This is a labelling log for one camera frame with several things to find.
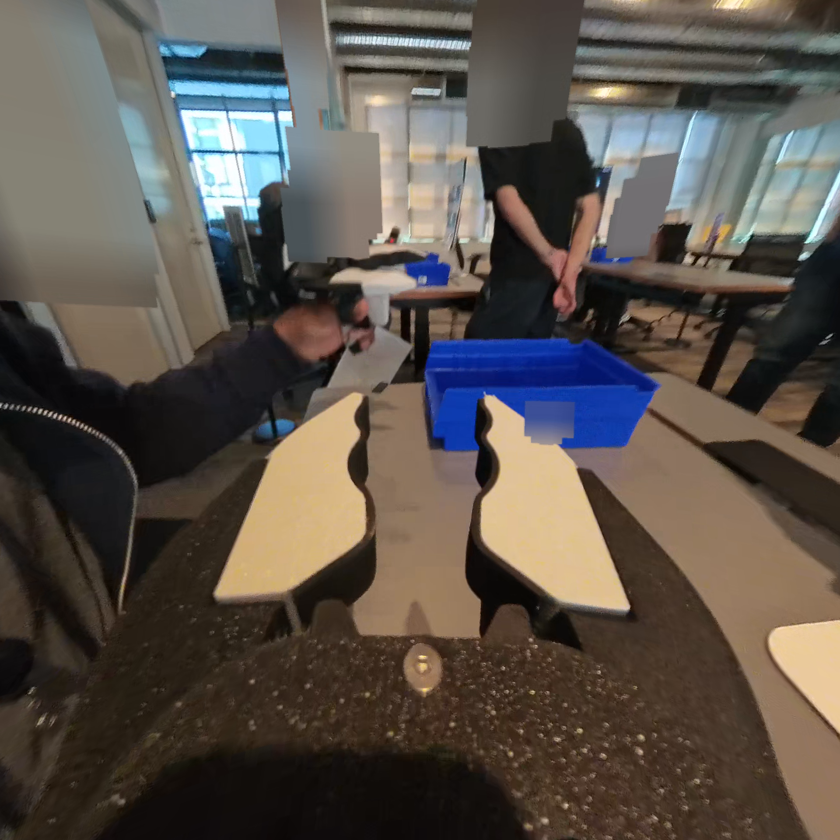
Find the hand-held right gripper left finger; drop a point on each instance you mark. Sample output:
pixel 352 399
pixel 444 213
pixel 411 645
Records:
pixel 302 512

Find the wooden document stand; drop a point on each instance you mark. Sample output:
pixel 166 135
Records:
pixel 810 663

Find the long wooden office table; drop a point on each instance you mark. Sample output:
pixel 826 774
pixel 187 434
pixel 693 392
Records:
pixel 695 279

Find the person's dark zip jacket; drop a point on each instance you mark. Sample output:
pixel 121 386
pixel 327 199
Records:
pixel 39 459

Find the person's left forearm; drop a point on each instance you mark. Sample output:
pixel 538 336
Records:
pixel 210 407

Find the blue plastic bin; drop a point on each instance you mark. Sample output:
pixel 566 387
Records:
pixel 610 407

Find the small blue storage bin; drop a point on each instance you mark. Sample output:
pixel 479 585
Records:
pixel 430 270
pixel 600 254

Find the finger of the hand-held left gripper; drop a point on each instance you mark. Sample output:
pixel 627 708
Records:
pixel 384 364

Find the white door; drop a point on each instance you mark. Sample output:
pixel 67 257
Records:
pixel 177 229

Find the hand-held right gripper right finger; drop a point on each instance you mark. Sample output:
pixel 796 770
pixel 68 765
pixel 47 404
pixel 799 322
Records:
pixel 544 525

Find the person's left hand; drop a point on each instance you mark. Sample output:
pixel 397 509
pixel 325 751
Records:
pixel 305 331

